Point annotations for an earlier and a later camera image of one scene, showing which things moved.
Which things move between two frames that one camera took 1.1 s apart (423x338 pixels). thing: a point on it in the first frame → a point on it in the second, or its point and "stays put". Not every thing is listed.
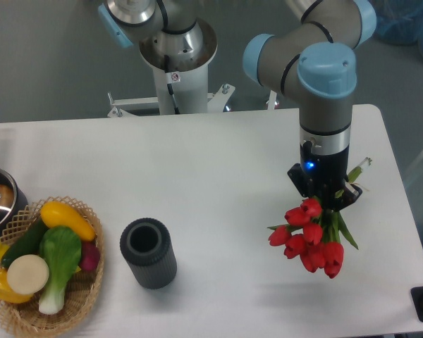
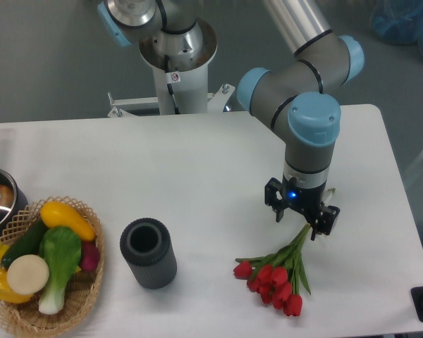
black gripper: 324,174 → 305,201
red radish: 89,255 stays put
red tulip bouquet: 314,235 → 277,277
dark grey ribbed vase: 148,247 stays put
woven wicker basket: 25,317 stays put
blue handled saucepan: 5,202 stays put
